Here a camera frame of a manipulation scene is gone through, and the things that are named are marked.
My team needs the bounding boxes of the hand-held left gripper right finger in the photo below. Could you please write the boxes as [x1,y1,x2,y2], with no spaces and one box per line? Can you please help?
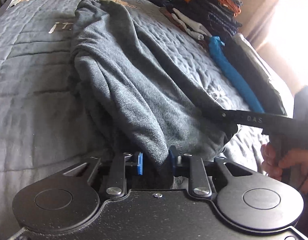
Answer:
[169,145,257,198]

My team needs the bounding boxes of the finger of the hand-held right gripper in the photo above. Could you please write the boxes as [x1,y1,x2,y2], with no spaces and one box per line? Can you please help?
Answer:
[214,106,244,127]

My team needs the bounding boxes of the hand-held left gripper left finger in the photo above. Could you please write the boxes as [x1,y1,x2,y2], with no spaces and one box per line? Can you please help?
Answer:
[62,151,144,198]

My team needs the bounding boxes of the grey sweatpants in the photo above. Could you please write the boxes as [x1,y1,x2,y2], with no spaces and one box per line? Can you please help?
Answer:
[70,0,238,190]

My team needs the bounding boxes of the stack of folded black clothes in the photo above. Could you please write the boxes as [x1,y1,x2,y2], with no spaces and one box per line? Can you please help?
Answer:
[159,0,243,46]

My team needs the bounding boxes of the person's right hand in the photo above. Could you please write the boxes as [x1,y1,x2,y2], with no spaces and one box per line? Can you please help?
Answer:
[260,142,308,195]

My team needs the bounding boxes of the folded blue garment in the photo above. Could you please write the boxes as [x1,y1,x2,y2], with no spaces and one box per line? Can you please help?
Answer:
[209,35,265,113]

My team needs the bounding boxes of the folded dark grey garment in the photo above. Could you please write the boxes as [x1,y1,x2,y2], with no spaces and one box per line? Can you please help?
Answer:
[223,33,288,117]

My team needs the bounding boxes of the grey quilted printed bedspread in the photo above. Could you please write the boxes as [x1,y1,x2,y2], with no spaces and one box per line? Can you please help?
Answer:
[0,0,294,230]

